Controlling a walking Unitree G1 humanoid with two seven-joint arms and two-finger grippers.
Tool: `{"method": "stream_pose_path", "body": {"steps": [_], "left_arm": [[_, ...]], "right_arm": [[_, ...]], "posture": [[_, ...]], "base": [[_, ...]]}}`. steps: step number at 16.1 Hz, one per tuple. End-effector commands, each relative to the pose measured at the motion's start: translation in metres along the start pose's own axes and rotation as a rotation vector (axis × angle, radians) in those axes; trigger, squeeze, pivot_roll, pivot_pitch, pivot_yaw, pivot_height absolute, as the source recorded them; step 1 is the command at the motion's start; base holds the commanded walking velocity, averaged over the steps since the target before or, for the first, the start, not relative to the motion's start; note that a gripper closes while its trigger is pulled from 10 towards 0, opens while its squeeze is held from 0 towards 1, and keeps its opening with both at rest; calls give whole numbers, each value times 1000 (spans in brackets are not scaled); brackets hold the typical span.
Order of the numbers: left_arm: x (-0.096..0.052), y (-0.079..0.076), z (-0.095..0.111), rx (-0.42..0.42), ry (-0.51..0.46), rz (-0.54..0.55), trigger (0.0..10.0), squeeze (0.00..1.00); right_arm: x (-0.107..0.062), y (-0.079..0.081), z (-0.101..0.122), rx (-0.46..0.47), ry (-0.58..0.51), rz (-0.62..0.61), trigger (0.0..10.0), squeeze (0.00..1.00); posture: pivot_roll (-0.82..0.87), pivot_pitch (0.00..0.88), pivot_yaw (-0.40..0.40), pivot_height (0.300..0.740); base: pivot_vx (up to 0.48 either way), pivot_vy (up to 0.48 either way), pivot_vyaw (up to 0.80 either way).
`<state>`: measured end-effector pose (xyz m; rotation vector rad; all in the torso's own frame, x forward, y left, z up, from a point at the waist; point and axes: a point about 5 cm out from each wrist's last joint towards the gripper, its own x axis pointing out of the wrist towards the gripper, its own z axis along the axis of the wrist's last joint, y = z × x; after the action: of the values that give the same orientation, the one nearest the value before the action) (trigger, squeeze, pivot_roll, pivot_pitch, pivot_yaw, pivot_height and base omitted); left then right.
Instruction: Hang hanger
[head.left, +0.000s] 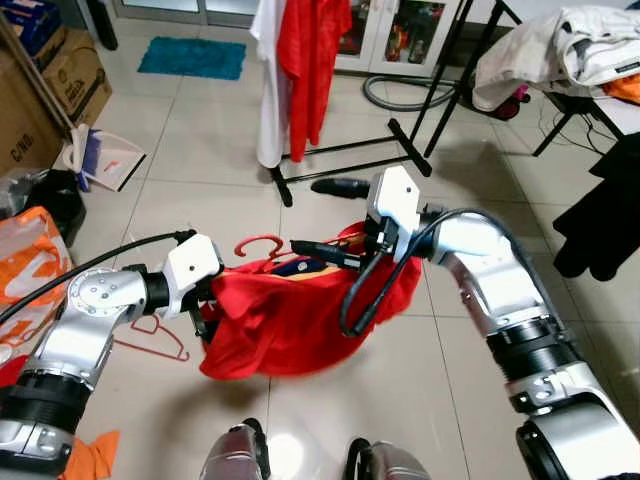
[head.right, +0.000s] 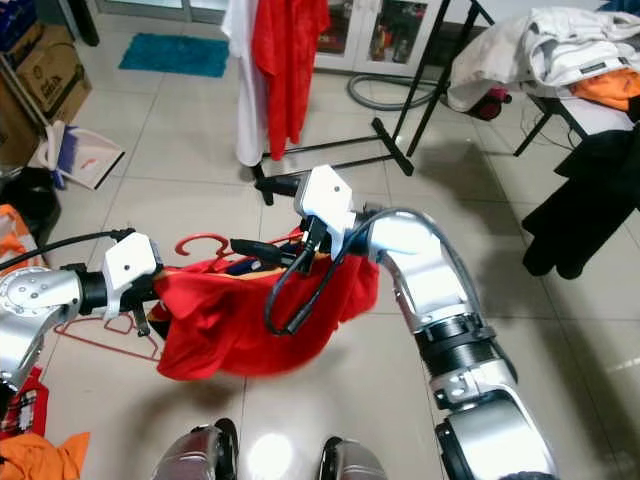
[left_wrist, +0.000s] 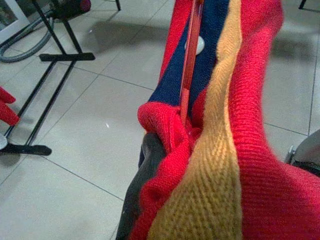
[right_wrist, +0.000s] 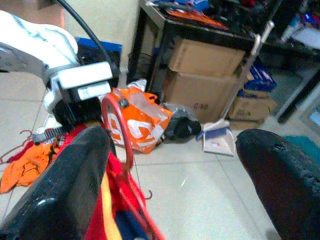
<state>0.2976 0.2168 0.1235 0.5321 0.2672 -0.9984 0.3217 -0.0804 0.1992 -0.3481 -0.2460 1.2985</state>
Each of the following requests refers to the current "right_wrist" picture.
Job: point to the teal floor mat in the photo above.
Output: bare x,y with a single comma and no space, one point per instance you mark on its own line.
310,145

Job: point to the red plastic hanger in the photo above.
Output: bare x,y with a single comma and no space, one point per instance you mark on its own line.
123,140

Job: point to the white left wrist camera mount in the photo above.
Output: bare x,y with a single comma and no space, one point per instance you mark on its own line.
82,75

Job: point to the blue printed carton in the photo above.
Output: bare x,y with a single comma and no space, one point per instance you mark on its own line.
260,77

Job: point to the blue flat board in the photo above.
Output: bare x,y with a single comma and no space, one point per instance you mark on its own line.
100,45

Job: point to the orange shirt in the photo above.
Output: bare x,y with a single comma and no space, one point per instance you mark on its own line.
27,165

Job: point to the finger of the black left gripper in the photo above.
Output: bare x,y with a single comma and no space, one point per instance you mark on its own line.
47,135

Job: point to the thin red hanger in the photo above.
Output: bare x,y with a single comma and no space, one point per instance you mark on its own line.
15,150

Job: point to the red navy jersey shirt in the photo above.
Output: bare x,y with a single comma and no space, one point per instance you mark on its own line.
110,200

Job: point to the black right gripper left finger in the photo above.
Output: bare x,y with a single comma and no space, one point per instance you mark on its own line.
55,190

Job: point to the orange white shopping bag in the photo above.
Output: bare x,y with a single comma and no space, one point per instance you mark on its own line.
145,125

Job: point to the small printed cardboard box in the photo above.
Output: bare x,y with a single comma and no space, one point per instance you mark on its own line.
250,110

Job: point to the large printed cardboard box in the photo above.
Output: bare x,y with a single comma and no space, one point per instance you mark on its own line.
200,97

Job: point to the red plaid-trimmed shirt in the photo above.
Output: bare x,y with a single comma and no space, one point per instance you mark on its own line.
75,132

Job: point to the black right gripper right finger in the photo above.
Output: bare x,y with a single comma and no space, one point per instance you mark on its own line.
287,187

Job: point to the black plastic bag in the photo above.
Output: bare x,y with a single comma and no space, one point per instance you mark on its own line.
185,127

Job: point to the black metal shelf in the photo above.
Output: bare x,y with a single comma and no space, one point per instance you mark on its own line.
160,37

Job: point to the plain cardboard box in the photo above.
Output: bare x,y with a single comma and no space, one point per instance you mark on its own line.
205,57

